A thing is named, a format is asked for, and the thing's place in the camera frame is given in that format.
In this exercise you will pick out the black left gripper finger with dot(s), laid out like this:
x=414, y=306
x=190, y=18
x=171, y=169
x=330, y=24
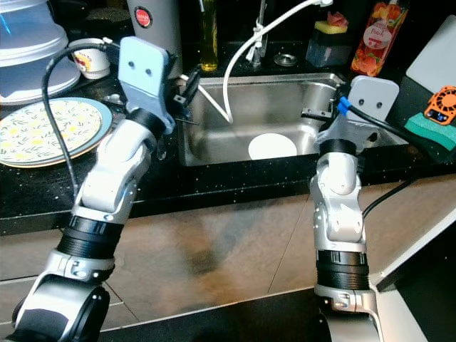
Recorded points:
x=193, y=82

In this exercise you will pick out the small white dish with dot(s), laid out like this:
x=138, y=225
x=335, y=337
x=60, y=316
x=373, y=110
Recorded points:
x=273, y=147

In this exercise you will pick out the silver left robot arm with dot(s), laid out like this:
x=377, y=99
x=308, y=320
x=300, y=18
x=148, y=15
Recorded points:
x=107, y=185

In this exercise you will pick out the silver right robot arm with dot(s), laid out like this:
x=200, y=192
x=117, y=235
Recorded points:
x=338, y=206

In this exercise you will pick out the beige kitchen cabinet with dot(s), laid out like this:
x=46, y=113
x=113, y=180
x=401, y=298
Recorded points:
x=221, y=242

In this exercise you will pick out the stainless steel sink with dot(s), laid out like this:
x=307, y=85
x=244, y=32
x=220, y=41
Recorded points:
x=278, y=100

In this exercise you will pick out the olive oil glass bottle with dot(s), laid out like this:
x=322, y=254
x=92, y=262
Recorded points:
x=209, y=39

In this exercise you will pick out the round chrome sink cap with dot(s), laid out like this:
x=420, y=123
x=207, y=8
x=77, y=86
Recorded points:
x=285, y=60

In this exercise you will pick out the dark sponge holder box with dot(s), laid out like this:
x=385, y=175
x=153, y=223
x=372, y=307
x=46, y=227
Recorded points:
x=326, y=51

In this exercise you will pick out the tall grey bottle red logo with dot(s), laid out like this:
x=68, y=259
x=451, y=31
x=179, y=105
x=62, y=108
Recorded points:
x=153, y=28

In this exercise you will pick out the blue rimmed plate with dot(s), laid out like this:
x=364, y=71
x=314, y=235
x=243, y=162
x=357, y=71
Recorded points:
x=109, y=128

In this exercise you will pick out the peach dish soap bottle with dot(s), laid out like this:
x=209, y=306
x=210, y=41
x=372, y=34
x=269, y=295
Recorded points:
x=377, y=39

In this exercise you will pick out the yellow sponge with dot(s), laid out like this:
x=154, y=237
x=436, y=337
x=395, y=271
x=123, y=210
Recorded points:
x=326, y=28

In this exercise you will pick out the green sponge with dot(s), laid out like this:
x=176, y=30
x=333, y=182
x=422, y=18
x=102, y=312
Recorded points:
x=427, y=132

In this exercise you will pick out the dark metal faucet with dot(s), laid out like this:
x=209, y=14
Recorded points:
x=261, y=25

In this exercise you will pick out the red scrubber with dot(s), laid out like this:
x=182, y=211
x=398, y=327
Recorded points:
x=338, y=19

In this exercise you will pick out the white printed cup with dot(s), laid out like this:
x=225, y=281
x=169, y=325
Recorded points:
x=91, y=60

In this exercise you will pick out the orange handheld fan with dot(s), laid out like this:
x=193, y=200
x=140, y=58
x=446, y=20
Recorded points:
x=442, y=105

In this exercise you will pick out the white cutting board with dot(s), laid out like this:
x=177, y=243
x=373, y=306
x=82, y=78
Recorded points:
x=434, y=53

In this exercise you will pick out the white stacked plastic container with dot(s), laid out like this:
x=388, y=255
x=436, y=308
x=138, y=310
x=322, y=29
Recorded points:
x=35, y=71

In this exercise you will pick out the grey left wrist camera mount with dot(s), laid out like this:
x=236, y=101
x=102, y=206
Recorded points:
x=146, y=78

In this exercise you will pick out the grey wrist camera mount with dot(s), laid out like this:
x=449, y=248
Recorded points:
x=146, y=78
x=377, y=92

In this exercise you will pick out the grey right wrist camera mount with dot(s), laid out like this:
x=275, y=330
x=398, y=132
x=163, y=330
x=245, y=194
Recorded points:
x=377, y=92

